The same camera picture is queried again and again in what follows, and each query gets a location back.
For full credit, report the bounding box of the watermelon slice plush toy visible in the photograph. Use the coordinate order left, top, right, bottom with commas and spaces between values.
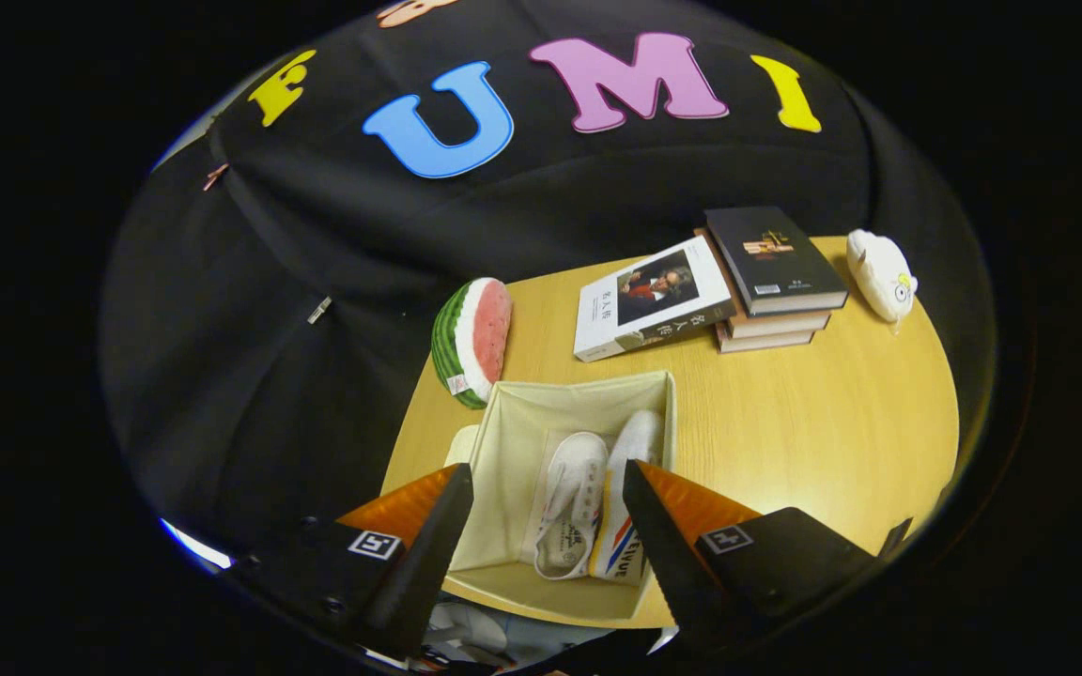
430, 277, 514, 410

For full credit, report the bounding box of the black hardcover book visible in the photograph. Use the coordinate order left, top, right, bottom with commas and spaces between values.
703, 206, 850, 317

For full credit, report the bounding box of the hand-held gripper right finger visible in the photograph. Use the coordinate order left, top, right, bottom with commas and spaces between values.
622, 459, 880, 653

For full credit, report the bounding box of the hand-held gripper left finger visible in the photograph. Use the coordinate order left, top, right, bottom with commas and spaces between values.
240, 463, 474, 658

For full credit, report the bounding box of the black backdrop cloth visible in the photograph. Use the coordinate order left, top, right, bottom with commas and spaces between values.
100, 0, 997, 564

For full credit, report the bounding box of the brown book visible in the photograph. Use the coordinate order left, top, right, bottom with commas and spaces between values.
715, 324, 816, 355
694, 227, 833, 340

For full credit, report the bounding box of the white canvas shoe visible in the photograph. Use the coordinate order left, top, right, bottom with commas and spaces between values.
533, 431, 610, 581
590, 409, 666, 588

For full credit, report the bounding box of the white plush toy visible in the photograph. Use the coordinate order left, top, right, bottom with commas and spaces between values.
845, 229, 920, 325

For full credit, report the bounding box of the beige fabric storage box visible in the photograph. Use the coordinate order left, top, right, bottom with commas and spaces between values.
442, 370, 678, 623

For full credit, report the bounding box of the person's clothing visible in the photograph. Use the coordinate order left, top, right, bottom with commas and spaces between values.
419, 601, 683, 673

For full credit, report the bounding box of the computer monitor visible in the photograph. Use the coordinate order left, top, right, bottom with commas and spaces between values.
161, 519, 234, 572

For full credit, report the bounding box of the white book with portrait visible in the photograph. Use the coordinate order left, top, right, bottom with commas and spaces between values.
573, 235, 737, 363

